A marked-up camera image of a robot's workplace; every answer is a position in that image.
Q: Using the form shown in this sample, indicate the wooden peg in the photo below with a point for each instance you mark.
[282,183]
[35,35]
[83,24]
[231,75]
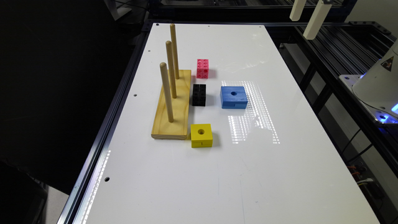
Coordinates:
[166,87]
[174,49]
[170,59]

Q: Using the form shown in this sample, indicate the pink interlocking cube block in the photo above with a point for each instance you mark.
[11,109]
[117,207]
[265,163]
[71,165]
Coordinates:
[202,68]

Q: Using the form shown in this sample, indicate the middle wooden peg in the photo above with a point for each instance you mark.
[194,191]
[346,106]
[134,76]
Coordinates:
[170,59]

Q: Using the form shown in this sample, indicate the blue block with hole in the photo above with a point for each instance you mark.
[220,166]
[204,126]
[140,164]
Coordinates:
[233,97]

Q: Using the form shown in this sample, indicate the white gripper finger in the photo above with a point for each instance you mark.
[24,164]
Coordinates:
[297,10]
[321,10]

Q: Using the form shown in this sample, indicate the yellow block with hole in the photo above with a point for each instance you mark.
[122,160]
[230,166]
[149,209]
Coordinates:
[201,135]

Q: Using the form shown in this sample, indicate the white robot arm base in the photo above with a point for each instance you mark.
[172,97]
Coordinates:
[376,90]

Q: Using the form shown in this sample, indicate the rear wooden peg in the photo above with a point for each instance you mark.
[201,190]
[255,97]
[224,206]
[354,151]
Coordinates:
[174,49]

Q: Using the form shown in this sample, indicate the black aluminium table frame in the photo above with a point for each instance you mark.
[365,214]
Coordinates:
[342,47]

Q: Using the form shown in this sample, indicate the front wooden peg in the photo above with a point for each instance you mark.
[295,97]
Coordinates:
[166,87]

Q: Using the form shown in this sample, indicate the wooden peg board base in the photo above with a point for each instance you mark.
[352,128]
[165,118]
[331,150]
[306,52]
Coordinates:
[162,128]

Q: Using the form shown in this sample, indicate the black interlocking cube block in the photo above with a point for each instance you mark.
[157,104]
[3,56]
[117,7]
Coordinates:
[199,95]

